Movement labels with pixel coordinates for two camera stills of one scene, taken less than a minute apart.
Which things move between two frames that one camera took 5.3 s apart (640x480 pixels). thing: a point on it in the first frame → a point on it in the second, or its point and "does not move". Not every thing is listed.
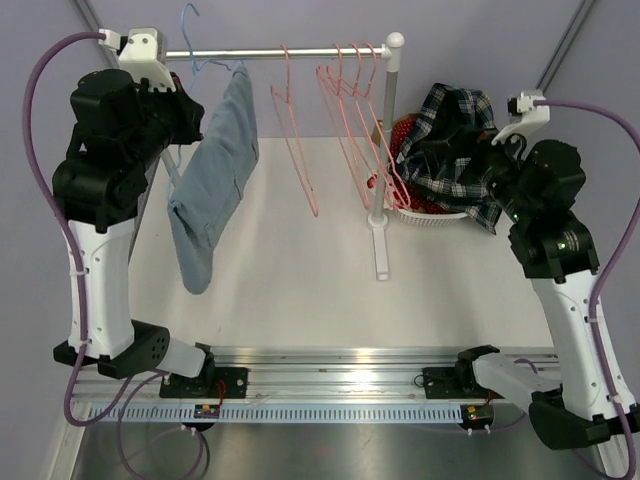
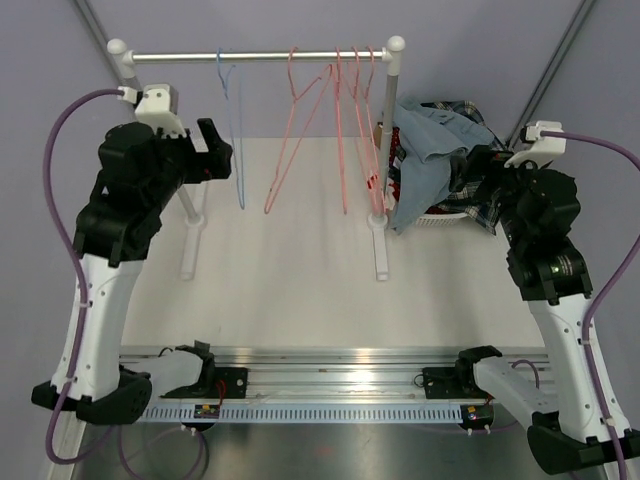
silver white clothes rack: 389,53 does not move
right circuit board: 477,415 does not move
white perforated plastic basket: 425,219 does not move
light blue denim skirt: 229,155 → 428,139
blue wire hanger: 195,65 → 225,86
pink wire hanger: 388,132 → 372,134
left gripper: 174,98 → 205,165
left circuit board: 208,411 does not move
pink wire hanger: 286,120 → 296,99
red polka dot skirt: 401,132 does not move
